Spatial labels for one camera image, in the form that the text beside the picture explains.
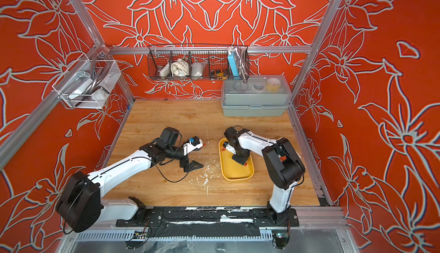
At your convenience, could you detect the grey plastic storage box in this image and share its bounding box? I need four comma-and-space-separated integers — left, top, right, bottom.
221, 75, 291, 117

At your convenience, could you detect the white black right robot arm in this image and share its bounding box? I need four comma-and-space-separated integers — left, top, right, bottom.
223, 127, 306, 225

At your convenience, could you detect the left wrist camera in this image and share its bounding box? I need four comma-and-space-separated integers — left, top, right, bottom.
182, 136, 204, 156

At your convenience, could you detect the blue box in basket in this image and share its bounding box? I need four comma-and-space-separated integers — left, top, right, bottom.
227, 47, 239, 77

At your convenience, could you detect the clear plastic wall bin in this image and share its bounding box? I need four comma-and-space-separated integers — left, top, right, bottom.
52, 54, 121, 110

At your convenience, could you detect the white cloth in basket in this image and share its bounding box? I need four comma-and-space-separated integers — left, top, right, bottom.
170, 59, 190, 77

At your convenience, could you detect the yellow plastic tray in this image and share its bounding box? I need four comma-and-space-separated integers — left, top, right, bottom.
218, 138, 255, 182

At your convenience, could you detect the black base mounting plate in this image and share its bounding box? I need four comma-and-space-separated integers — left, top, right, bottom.
116, 207, 300, 228

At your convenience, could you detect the black wire wall basket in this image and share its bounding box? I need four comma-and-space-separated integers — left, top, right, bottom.
147, 44, 250, 81

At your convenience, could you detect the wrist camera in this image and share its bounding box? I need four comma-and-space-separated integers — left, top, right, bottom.
182, 136, 204, 156
222, 141, 236, 154

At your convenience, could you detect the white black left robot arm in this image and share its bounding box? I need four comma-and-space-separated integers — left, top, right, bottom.
56, 128, 204, 233

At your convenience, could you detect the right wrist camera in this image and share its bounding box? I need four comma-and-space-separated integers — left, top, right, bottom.
222, 141, 236, 154

